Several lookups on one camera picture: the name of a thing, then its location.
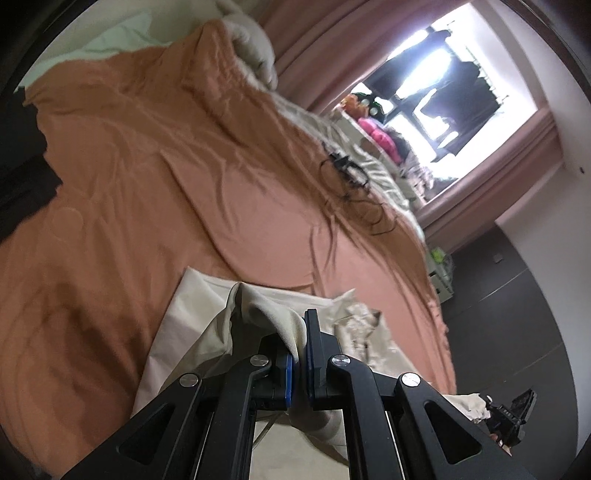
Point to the pale green pillow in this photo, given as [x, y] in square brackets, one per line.
[115, 39]

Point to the pink plush toy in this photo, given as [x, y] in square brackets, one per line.
[378, 138]

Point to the grey plush toy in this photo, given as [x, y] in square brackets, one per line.
[254, 50]

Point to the dark hanging coat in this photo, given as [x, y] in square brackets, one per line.
[406, 69]

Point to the dark hanging shirt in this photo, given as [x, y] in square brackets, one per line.
[455, 92]
[471, 129]

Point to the orange plush toy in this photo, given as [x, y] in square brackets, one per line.
[353, 104]

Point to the white nightstand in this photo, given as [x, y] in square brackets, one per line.
[443, 277]

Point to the window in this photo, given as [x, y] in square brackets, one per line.
[415, 41]

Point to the small green item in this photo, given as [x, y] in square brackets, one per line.
[436, 254]

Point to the black folded clothes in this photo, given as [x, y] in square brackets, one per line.
[23, 184]

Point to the white zip jacket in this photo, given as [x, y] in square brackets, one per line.
[194, 323]

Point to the orange blanket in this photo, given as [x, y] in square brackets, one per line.
[138, 207]

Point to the printed window seat cushion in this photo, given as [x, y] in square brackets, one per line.
[358, 134]

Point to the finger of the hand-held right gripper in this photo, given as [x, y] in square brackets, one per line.
[493, 406]

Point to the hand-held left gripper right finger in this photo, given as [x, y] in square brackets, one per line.
[369, 415]

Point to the black plush toy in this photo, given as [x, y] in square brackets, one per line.
[376, 107]

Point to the light grey bed cover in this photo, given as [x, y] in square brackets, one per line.
[378, 175]

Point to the cream padded headboard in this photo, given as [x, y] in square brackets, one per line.
[152, 5]

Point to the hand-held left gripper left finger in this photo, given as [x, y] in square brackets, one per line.
[207, 415]

